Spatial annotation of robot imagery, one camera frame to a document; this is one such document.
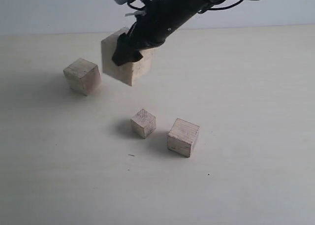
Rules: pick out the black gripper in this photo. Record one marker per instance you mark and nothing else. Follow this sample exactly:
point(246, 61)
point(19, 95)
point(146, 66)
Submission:
point(159, 19)

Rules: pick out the smallest wooden cube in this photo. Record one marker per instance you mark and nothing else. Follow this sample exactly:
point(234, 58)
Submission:
point(143, 123)

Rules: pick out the second largest wooden cube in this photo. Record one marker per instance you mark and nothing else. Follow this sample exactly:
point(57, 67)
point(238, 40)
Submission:
point(82, 76)

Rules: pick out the third largest wooden cube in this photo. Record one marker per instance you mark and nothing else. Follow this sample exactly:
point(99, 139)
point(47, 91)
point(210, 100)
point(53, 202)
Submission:
point(182, 137)

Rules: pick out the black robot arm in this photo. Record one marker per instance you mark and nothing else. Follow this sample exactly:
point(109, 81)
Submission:
point(155, 22)

